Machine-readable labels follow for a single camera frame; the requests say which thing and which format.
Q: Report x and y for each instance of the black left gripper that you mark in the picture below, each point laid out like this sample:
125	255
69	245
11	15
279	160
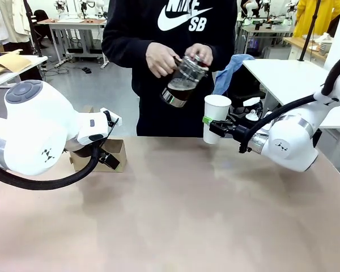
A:
85	151

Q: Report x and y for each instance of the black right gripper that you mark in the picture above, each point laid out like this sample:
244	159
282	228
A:
241	133

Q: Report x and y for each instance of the brown cardboard cup carrier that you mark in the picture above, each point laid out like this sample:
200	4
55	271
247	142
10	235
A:
116	147

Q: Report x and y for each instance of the white paper cup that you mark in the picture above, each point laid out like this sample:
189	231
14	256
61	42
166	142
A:
214	110

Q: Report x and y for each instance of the glass french press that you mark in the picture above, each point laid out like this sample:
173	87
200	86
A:
184	82

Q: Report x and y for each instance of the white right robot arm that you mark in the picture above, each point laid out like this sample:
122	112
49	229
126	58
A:
289	141

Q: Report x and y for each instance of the person's left forearm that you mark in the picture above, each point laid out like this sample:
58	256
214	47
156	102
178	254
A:
224	42

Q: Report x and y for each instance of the person's right forearm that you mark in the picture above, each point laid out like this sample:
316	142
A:
124	48

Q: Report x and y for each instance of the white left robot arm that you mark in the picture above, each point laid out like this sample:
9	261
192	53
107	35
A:
31	127

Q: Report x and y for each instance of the person's left hand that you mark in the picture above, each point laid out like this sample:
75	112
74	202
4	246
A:
199	52

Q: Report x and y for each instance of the person's right hand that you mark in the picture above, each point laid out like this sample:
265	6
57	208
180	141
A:
158	59

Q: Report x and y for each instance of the black office chair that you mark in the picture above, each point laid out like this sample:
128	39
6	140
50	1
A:
243	85

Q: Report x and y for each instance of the blue cloth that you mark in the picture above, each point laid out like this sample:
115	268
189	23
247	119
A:
226	73

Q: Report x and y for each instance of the white side table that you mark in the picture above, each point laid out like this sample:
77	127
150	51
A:
286	76

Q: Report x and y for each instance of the wooden top table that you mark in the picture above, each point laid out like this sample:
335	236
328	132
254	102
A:
300	42

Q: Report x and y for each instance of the person in black hoodie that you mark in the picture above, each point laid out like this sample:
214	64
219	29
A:
175	22

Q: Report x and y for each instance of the black tripod pole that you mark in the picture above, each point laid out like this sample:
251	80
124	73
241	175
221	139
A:
32	28
309	31

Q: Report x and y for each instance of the stacked white bowls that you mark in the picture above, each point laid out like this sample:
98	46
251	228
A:
325	46

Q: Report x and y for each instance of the white table with envelope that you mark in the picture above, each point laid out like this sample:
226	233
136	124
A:
17	72

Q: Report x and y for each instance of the person in yellow coat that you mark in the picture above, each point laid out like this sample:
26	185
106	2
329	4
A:
314	17

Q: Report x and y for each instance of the brown paper envelope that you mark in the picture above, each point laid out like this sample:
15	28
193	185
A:
8	63

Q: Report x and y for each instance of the white lab workbench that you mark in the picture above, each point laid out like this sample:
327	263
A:
73	24

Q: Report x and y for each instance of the white hanging coats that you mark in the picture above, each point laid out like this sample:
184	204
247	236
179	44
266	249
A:
8	20

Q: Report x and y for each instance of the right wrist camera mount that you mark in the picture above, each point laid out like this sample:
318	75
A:
252	116

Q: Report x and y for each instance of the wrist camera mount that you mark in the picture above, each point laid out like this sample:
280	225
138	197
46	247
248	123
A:
252	116
112	115

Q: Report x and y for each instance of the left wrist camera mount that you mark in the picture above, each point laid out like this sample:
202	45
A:
112	115

